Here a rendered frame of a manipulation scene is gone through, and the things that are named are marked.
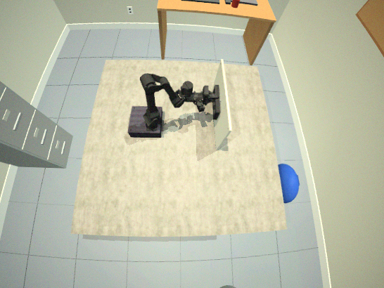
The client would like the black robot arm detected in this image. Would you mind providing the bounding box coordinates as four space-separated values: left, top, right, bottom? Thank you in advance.
140 73 205 131

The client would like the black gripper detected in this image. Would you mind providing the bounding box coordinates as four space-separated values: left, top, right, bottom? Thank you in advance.
192 86 219 106

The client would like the dark picture frame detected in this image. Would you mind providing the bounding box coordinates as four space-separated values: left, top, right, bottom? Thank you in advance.
212 85 221 119

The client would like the pale grey flat panel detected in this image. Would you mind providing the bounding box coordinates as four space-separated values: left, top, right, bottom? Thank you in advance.
212 59 231 150

